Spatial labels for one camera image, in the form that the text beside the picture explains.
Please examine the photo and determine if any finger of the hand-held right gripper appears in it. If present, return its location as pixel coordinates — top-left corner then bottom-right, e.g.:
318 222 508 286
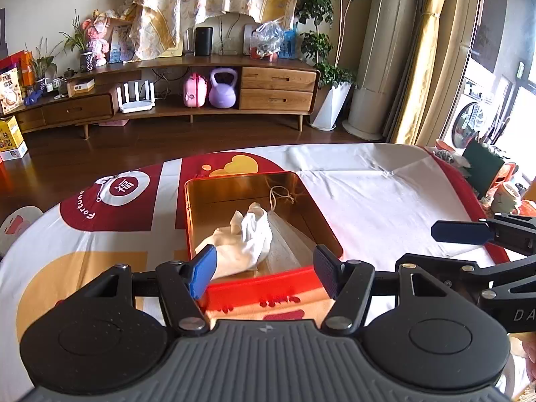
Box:
431 213 536 257
436 258 495 299

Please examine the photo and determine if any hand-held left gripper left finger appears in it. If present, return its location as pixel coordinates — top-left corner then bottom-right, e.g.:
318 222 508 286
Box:
81 245 219 336

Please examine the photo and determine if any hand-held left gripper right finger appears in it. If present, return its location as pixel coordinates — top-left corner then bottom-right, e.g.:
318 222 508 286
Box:
313 245 458 336

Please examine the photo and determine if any white sock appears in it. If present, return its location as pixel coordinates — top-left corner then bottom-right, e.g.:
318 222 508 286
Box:
195 202 274 279

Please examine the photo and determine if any red tin box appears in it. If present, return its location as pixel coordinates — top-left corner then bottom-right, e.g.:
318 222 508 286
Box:
184 171 345 316

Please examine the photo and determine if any pale ceramic jar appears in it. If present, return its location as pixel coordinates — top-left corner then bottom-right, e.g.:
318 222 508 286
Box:
490 182 522 215

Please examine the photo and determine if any green pen holder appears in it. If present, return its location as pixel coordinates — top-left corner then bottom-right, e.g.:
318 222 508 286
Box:
462 138 506 200

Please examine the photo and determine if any orange plastic stool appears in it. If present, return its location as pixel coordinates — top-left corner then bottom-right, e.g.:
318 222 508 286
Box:
490 162 519 198

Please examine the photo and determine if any washing machine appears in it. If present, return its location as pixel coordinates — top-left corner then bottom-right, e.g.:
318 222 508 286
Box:
451 71 504 148

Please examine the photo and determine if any yellow curtain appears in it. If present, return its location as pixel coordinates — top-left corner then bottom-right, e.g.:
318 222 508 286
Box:
384 0 487 146

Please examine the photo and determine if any tall plant in white pot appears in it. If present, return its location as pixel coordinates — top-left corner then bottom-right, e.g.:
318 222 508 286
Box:
295 0 376 131

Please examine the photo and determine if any pink toy case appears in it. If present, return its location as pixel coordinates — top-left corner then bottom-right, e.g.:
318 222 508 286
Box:
183 73 209 108

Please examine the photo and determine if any purple kettlebell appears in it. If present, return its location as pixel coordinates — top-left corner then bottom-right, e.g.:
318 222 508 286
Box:
208 68 240 109

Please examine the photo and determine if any white router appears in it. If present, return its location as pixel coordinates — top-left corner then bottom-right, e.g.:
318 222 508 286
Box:
116 80 157 114

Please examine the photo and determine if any white standing air conditioner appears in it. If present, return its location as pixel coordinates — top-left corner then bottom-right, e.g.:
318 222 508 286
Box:
342 0 441 142

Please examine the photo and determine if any wooden TV cabinet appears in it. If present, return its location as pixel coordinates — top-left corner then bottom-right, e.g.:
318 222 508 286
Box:
0 56 321 140

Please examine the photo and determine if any small white box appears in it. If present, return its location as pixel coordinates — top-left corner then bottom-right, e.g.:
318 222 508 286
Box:
66 78 96 97

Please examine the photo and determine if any black speaker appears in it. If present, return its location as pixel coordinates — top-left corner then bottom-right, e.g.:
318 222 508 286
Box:
194 27 214 57

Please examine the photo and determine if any yellow cardboard box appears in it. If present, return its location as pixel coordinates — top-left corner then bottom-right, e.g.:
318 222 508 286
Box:
0 116 29 162

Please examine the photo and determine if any clear plastic bag of toys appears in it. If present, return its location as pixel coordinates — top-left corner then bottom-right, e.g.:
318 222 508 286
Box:
250 21 286 62

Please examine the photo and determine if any orchid in dark pot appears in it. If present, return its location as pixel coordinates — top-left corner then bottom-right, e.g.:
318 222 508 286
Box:
59 10 98 73

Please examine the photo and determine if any pink toy packaging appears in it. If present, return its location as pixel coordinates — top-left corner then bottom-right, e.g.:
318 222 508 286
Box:
109 24 135 64

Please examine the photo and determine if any pink doll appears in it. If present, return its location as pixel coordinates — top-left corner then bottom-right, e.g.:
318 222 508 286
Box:
83 8 112 68

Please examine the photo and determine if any small green potted plant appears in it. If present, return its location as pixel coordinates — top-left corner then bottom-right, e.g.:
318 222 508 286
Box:
25 38 64 91

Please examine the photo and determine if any printed snack box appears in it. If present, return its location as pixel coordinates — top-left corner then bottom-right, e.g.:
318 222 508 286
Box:
0 71 24 115

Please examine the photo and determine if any orange gift bag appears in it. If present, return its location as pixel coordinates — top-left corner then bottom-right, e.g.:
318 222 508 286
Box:
0 50 37 89

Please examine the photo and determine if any white mesh drawstring bag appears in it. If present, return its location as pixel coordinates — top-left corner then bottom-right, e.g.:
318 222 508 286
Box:
250 186 332 278

